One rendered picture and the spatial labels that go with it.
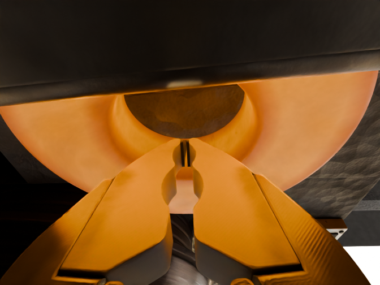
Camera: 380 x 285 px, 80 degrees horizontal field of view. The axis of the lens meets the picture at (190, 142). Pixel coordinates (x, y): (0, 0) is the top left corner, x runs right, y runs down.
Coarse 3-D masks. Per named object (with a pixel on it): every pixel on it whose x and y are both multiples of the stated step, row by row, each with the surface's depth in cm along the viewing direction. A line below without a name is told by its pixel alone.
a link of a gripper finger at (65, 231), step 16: (96, 192) 9; (80, 208) 8; (64, 224) 7; (80, 224) 7; (48, 240) 7; (64, 240) 7; (32, 256) 6; (48, 256) 6; (64, 256) 6; (16, 272) 6; (32, 272) 6; (48, 272) 6
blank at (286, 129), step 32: (256, 96) 9; (288, 96) 9; (320, 96) 9; (352, 96) 9; (32, 128) 10; (64, 128) 10; (96, 128) 10; (128, 128) 12; (224, 128) 14; (256, 128) 10; (288, 128) 10; (320, 128) 10; (352, 128) 10; (64, 160) 12; (96, 160) 12; (128, 160) 12; (256, 160) 12; (288, 160) 12; (320, 160) 12; (192, 192) 14
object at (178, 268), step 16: (0, 224) 23; (16, 224) 23; (0, 240) 22; (16, 240) 22; (32, 240) 22; (0, 256) 21; (16, 256) 21; (176, 256) 29; (0, 272) 20; (176, 272) 28; (192, 272) 31
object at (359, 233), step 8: (376, 184) 821; (352, 216) 736; (360, 216) 735; (368, 216) 734; (376, 216) 734; (352, 224) 715; (360, 224) 715; (368, 224) 714; (376, 224) 713; (344, 232) 698; (352, 232) 697; (360, 232) 697; (368, 232) 696; (376, 232) 695; (344, 240) 681; (352, 240) 680; (360, 240) 679; (368, 240) 679; (376, 240) 678
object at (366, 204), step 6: (372, 192) 497; (378, 192) 497; (366, 198) 486; (372, 198) 486; (378, 198) 486; (360, 204) 494; (366, 204) 495; (372, 204) 495; (378, 204) 495; (354, 210) 512
